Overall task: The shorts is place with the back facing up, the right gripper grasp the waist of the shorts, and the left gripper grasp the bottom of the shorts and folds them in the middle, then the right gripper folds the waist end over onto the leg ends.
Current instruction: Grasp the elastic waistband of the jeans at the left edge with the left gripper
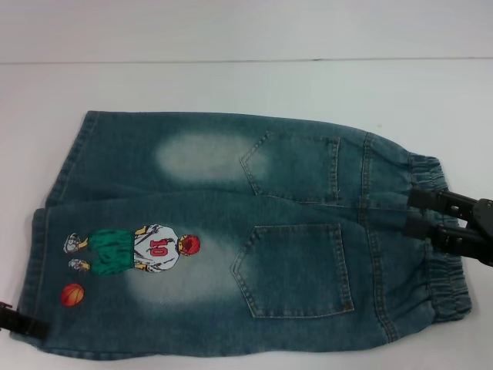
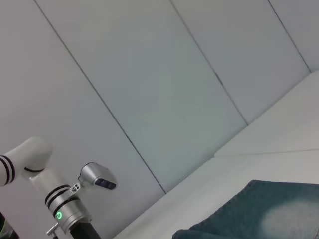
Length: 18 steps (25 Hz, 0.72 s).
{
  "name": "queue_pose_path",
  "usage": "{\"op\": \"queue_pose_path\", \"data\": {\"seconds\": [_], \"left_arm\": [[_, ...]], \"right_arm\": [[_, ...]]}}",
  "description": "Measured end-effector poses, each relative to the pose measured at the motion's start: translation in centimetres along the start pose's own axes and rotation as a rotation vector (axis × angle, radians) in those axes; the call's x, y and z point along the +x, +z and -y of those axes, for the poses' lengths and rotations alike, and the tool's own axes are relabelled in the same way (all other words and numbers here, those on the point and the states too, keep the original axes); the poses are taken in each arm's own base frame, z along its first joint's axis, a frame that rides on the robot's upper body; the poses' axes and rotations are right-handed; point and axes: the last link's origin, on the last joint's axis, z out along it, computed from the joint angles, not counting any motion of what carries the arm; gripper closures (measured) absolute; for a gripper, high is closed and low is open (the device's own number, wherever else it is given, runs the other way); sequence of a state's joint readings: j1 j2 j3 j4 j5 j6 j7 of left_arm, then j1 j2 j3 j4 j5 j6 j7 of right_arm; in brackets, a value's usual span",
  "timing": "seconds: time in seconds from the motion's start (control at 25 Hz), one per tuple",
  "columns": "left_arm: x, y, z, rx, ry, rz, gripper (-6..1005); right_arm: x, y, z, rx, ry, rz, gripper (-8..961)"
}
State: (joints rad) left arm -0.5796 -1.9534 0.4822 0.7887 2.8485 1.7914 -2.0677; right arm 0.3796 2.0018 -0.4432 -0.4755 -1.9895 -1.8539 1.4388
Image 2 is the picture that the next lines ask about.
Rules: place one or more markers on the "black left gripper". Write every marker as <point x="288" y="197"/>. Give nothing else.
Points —
<point x="84" y="231"/>

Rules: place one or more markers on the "blue denim shorts with print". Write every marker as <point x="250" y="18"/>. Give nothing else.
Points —
<point x="261" y="214"/>

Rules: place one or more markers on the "black object with yellow stripe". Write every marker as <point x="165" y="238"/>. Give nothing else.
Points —
<point x="7" y="229"/>

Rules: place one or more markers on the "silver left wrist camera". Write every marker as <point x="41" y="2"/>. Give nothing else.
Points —
<point x="96" y="174"/>

